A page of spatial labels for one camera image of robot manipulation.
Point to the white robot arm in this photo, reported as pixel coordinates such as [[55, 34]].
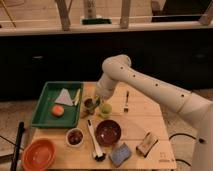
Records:
[[191, 107]]

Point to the light green plastic cup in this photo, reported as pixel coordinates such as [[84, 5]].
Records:
[[105, 110]]

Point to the metal cup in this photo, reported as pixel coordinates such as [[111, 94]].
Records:
[[89, 106]]

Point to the small fork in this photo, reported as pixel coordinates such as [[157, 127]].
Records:
[[126, 109]]

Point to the grey triangular cloth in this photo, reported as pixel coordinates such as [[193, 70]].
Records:
[[64, 98]]

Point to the dark red bowl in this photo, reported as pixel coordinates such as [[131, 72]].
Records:
[[108, 133]]

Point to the green plastic tray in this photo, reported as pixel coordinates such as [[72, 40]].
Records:
[[43, 117]]

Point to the orange fruit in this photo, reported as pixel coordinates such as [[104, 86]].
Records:
[[57, 110]]

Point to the white bowl with dark food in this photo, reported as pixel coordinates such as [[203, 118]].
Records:
[[74, 137]]

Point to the blue sponge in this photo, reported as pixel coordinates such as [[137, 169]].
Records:
[[120, 154]]

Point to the brown wooden block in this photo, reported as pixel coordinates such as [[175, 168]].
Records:
[[146, 144]]

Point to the green base white object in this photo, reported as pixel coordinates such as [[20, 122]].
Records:
[[90, 16]]

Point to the orange plastic bowl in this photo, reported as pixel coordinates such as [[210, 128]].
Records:
[[39, 155]]

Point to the black pole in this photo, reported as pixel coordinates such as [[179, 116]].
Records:
[[17, 147]]

